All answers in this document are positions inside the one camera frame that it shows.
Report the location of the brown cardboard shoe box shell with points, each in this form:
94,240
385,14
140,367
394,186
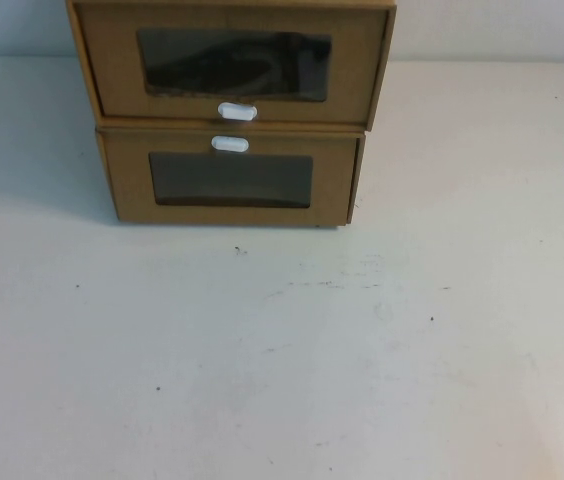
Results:
232,2
287,130

